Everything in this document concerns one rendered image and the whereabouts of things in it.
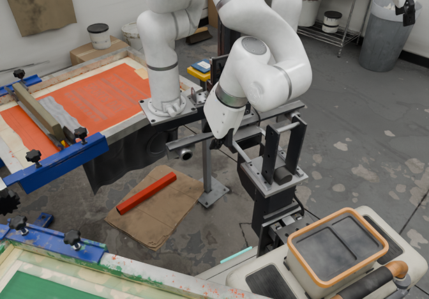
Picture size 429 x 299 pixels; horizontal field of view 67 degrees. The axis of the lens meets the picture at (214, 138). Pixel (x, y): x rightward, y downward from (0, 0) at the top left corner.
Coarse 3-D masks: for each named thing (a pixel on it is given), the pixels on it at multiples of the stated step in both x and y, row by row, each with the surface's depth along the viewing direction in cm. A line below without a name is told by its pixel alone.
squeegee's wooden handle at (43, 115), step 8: (16, 88) 130; (24, 88) 130; (24, 96) 126; (32, 96) 126; (24, 104) 131; (32, 104) 122; (40, 104) 122; (32, 112) 127; (40, 112) 118; (48, 112) 118; (40, 120) 122; (48, 120) 114; (56, 120) 115; (48, 128) 118; (56, 128) 114; (56, 136) 115; (64, 136) 117
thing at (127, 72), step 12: (108, 72) 160; (120, 72) 160; (132, 72) 160; (72, 84) 152; (84, 84) 152; (60, 96) 144; (12, 108) 138; (72, 108) 138; (12, 120) 132; (24, 120) 132
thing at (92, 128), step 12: (144, 84) 152; (132, 108) 138; (84, 120) 132; (108, 120) 132; (120, 120) 132; (24, 132) 126; (36, 132) 126; (96, 132) 126; (24, 144) 121; (36, 144) 121; (48, 144) 121; (48, 156) 116
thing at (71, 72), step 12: (132, 48) 173; (96, 60) 162; (108, 60) 166; (144, 60) 162; (60, 72) 153; (72, 72) 155; (84, 72) 160; (36, 84) 146; (48, 84) 150; (180, 84) 148; (192, 84) 145; (132, 120) 126; (144, 120) 128; (108, 132) 120; (120, 132) 122; (132, 132) 126; (0, 144) 115; (108, 144) 120; (0, 156) 111; (12, 156) 111; (12, 168) 107
